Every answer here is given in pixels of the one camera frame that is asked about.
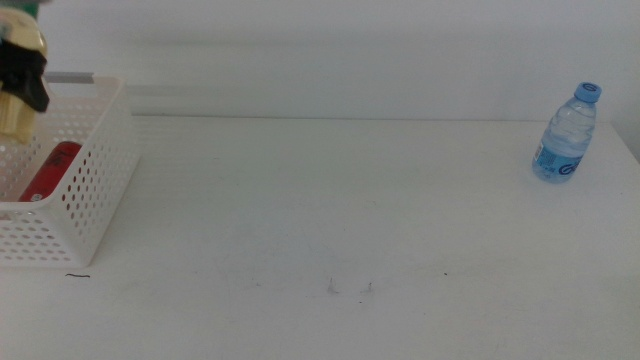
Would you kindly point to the clear water bottle blue cap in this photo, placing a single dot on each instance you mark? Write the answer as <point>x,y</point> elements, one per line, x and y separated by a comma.
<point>565,140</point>

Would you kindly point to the white perforated plastic basket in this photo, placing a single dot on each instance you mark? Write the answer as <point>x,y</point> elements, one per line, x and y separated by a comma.
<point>95,200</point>

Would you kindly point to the red soda can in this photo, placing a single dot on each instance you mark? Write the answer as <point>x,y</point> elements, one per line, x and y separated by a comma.
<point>50,172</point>

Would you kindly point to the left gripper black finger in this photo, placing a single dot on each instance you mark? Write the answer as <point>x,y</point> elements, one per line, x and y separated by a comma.
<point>22,67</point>

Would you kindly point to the yellow tea bottle green label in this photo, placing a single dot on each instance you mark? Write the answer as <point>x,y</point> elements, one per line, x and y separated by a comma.
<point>15,120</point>

